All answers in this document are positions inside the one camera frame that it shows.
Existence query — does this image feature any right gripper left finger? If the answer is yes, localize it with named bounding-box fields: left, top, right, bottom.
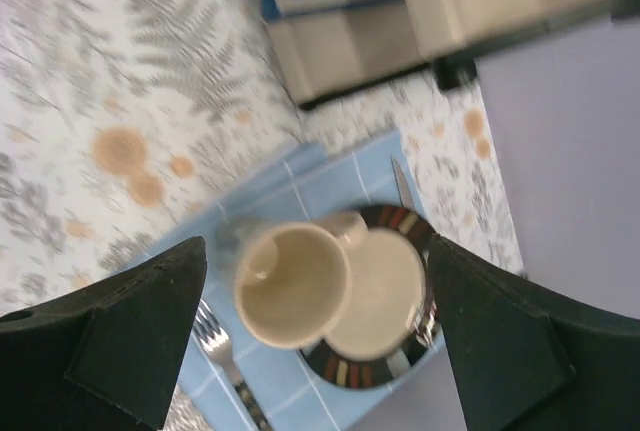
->
left=1, top=237, right=207, bottom=430

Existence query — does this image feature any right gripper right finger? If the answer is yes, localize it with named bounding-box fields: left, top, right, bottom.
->
left=428, top=235, right=639, bottom=430

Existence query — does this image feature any beige three-tier shelf rack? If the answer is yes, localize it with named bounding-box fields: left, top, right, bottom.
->
left=265, top=0, right=639, bottom=110

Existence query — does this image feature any silver fork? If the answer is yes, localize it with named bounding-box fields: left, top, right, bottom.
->
left=193, top=299, right=273, bottom=431

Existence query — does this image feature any dark rimmed plate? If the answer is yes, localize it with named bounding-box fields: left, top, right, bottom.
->
left=299, top=204, right=442, bottom=390

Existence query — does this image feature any beige ceramic mug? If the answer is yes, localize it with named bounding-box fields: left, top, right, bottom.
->
left=229, top=211, right=368, bottom=349

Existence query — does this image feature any blue checked cloth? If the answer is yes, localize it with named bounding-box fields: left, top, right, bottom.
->
left=152, top=130, right=444, bottom=430

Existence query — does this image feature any floral table mat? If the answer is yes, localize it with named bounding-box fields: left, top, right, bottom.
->
left=0, top=0, right=524, bottom=431

